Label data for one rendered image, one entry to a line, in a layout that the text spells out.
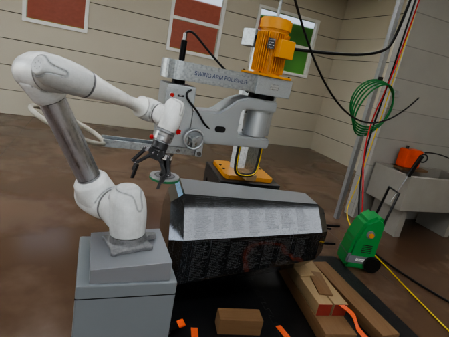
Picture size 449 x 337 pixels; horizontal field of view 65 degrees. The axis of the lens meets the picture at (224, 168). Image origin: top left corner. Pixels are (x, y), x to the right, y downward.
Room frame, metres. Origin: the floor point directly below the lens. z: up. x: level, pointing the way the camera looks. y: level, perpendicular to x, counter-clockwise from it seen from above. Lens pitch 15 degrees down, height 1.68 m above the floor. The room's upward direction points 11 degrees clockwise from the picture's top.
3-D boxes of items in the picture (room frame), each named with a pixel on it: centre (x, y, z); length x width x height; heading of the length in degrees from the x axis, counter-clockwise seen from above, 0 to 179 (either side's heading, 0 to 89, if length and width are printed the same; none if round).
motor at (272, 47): (2.71, -0.18, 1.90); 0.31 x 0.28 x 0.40; 27
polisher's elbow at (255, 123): (2.72, -0.17, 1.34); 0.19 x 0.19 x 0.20
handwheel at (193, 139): (2.37, 0.26, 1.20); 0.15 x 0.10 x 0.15; 117
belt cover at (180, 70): (2.58, 0.11, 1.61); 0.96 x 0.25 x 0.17; 117
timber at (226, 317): (2.04, -0.29, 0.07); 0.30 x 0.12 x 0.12; 103
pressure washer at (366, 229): (3.38, -1.55, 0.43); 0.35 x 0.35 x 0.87; 4
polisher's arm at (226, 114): (2.59, 0.06, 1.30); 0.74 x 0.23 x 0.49; 117
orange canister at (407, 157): (4.91, -2.56, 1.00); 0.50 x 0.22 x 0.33; 112
